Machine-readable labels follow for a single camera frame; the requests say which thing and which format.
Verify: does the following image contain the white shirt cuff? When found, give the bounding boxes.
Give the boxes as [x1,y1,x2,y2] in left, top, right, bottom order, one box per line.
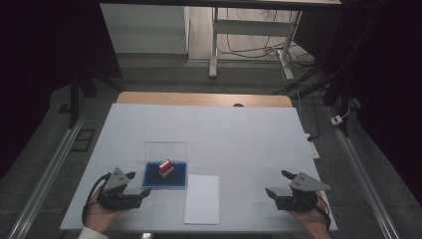
[77,226,109,239]

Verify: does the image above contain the black stand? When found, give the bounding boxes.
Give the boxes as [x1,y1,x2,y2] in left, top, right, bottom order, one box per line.
[272,61,353,137]
[67,68,124,129]

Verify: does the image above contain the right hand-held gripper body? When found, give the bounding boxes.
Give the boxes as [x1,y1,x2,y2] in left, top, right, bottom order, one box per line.
[274,171,331,212]

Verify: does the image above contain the white paper sheet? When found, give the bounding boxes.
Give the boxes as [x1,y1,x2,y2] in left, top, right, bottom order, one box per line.
[182,173,221,226]

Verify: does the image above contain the white cabinet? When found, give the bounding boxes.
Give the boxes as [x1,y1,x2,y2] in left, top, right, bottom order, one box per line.
[100,3,190,55]

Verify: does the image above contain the person's left hand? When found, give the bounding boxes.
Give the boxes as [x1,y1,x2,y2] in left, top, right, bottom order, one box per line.
[84,188,129,235]

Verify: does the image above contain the white desk frame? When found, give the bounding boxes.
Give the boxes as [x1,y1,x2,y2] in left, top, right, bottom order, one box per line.
[208,6,304,81]

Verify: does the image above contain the black floor socket frame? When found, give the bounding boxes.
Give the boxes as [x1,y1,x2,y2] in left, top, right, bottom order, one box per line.
[71,128,97,153]

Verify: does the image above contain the blue ink pad box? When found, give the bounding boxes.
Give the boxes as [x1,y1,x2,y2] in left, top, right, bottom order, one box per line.
[142,140,188,191]

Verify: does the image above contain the white power strip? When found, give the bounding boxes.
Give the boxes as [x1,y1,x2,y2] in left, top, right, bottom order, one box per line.
[305,132,320,160]

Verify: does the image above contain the aluminium rail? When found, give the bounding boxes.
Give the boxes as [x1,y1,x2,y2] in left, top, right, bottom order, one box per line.
[326,106,401,239]
[6,109,90,239]

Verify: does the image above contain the black curtain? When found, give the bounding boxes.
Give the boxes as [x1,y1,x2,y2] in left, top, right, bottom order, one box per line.
[293,0,422,207]
[0,0,123,182]

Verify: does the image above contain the person's right hand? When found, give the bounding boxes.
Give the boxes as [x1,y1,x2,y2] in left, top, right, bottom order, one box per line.
[288,192,332,239]

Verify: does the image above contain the red stamp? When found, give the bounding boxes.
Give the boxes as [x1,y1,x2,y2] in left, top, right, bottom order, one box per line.
[157,158,175,179]

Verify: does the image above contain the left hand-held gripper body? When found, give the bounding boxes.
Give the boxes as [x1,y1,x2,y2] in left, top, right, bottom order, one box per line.
[97,167,143,211]

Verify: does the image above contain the black floor cables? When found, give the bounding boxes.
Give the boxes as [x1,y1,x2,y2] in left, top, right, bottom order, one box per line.
[225,8,317,69]

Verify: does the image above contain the wooden table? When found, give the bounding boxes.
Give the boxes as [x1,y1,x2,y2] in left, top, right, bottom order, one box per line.
[115,91,294,109]

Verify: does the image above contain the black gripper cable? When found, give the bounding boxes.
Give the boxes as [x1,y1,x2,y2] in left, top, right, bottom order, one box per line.
[81,171,112,226]
[315,193,332,232]

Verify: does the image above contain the white board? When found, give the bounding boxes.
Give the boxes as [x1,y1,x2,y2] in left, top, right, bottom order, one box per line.
[59,103,339,233]

